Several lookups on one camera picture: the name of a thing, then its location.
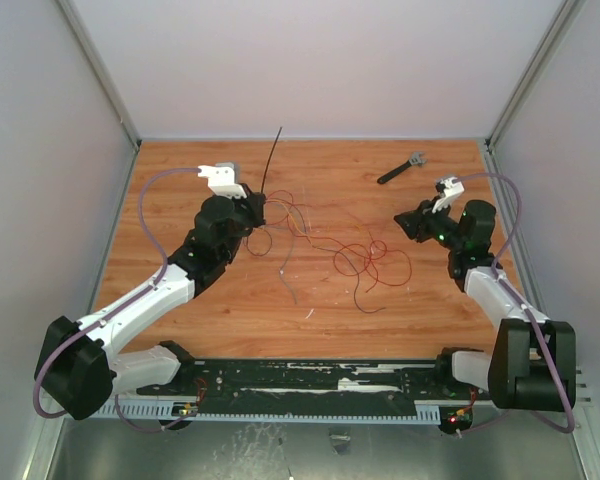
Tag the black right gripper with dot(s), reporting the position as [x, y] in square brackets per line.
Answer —
[420, 225]

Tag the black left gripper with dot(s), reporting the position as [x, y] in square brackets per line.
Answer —
[254, 203]

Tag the black zip tie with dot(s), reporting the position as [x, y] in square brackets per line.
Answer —
[269, 159]

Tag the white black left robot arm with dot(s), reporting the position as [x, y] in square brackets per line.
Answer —
[82, 364]

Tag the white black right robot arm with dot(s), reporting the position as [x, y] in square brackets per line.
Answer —
[533, 362]

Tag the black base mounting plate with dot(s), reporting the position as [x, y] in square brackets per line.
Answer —
[351, 386]

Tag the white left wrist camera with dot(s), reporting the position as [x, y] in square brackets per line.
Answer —
[223, 179]

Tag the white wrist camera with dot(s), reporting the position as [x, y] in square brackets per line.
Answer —
[448, 190]
[223, 179]

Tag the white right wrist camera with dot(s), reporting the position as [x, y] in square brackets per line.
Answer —
[448, 190]

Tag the adjustable wrench black handle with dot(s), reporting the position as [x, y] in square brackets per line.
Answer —
[416, 159]

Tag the grey slotted cable duct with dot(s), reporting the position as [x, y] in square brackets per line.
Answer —
[170, 410]

